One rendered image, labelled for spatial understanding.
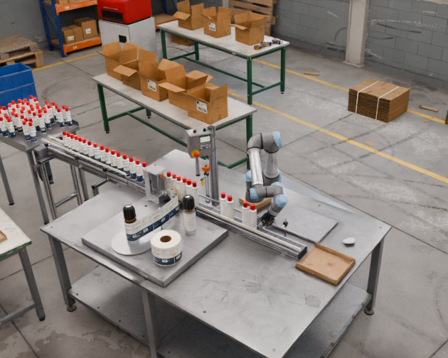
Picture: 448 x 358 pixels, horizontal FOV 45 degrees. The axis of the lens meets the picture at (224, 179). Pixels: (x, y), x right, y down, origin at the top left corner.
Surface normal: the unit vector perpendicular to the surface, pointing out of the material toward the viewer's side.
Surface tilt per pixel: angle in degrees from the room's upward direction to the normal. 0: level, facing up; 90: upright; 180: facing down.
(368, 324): 0
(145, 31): 90
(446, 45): 90
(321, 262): 0
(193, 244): 0
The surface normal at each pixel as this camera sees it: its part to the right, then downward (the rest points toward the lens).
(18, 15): 0.65, 0.37
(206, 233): -0.04, -0.85
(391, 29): -0.76, 0.36
